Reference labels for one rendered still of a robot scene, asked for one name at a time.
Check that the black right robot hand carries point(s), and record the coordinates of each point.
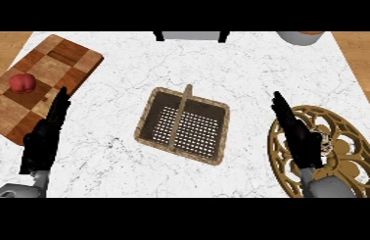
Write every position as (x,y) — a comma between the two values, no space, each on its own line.
(301,137)

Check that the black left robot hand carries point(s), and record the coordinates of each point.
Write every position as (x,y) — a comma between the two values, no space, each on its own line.
(41,137)

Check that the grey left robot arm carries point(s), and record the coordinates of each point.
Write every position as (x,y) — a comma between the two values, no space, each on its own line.
(29,186)

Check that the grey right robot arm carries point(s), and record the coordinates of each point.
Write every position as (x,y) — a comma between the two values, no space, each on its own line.
(324,184)

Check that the brown and white cupcake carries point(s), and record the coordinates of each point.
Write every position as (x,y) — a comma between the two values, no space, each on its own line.
(326,140)

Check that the gold openwork round placemat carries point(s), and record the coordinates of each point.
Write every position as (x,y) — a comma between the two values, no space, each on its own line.
(343,152)

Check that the brown wicker basket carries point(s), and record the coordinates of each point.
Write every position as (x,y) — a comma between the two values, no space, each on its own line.
(184,124)

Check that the checkered wooden cutting board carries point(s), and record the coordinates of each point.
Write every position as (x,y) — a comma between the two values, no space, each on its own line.
(40,84)

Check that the red apple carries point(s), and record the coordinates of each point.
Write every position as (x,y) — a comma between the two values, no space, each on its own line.
(22,83)

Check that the grey round pot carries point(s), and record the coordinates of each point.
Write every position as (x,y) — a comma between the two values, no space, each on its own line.
(302,37)

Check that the grey appliance with black legs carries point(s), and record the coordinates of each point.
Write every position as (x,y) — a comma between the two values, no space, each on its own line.
(190,36)

